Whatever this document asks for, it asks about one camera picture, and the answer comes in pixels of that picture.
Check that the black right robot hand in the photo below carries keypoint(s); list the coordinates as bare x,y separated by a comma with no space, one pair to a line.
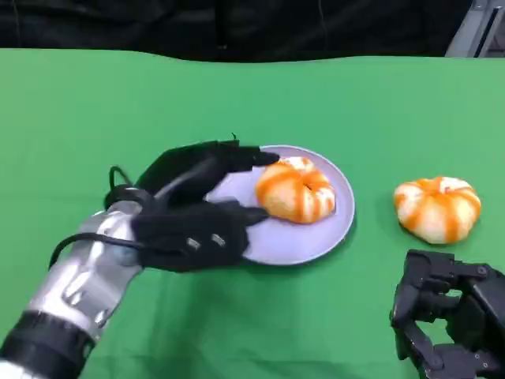
473,316

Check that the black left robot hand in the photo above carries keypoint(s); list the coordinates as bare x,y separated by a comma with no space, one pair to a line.
185,166

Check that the orange and white bread roll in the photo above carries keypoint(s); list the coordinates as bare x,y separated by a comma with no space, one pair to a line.
436,215
292,193

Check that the green table cloth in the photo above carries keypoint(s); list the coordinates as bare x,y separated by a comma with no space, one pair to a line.
118,110

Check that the black backdrop cloth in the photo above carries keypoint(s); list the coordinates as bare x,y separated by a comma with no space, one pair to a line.
197,27

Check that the lilac plate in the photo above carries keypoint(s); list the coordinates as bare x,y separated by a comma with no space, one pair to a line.
315,237

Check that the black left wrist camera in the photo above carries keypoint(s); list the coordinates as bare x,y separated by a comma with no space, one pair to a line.
177,233

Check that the grey metal frame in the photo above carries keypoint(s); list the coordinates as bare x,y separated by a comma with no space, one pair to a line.
473,31

